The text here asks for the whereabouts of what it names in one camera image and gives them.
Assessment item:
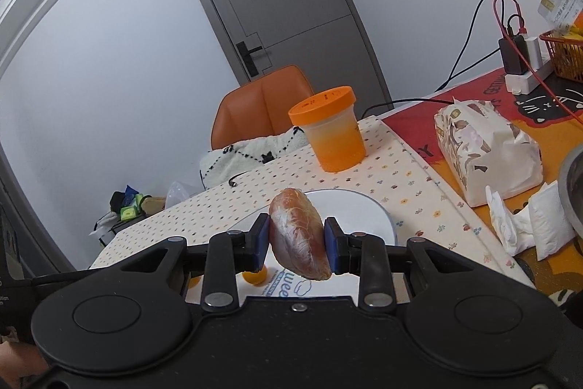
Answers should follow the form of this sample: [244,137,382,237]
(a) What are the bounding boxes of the small orange kumquat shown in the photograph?
[242,267,268,286]

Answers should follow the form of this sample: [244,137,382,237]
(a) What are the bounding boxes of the grey door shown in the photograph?
[201,0,391,117]

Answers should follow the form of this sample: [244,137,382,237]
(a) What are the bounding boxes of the silver snack bag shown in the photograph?
[537,0,583,35]

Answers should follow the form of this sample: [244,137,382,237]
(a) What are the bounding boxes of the red orange table mat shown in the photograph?
[381,67,583,308]

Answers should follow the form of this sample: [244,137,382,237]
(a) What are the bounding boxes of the orange leather chair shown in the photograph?
[211,65,314,150]

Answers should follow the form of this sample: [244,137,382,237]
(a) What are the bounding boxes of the peeled pomelo segment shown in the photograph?
[269,187,332,280]

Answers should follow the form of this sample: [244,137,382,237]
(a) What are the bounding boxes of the white black patterned cushion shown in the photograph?
[200,127,308,190]

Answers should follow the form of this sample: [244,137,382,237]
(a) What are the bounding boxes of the steel bowl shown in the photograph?
[557,144,583,237]

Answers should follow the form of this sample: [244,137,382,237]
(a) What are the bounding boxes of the white power strip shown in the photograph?
[504,61,553,96]

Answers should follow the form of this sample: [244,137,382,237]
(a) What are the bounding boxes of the white Sweet plate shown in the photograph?
[236,188,397,302]

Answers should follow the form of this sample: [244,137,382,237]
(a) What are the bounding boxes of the person's left hand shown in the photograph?
[0,342,48,388]

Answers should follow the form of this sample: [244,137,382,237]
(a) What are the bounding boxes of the black cable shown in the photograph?
[360,0,507,118]

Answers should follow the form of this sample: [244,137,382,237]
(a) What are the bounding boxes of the floral tissue pack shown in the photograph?
[434,100,544,207]

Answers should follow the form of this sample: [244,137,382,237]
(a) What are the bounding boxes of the orange lidded plastic cup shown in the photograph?
[289,86,367,173]

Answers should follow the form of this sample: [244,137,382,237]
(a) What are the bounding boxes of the spotted cream tablecloth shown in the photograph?
[94,118,532,285]

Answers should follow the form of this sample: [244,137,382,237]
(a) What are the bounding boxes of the crumpled white tissue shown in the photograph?
[485,181,576,261]

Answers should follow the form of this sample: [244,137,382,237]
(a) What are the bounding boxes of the red wire basket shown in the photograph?
[540,30,583,83]

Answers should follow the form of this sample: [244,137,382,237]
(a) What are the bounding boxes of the black charger plug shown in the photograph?
[498,35,529,75]

